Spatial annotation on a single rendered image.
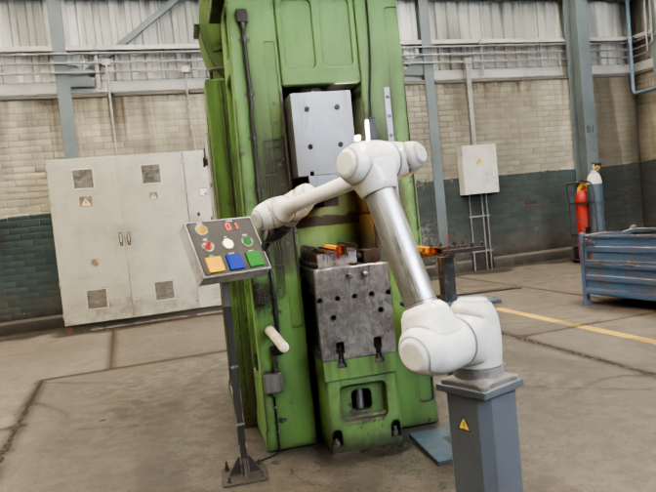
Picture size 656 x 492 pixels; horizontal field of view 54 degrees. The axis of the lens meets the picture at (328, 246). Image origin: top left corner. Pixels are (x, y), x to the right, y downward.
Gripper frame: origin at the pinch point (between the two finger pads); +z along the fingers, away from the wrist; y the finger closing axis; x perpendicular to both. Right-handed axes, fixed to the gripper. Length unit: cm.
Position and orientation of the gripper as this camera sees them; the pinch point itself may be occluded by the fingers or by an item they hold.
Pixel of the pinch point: (266, 244)
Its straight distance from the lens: 281.5
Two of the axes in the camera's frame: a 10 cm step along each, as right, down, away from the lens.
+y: 7.9, -1.1, 6.1
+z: -4.8, 5.1, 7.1
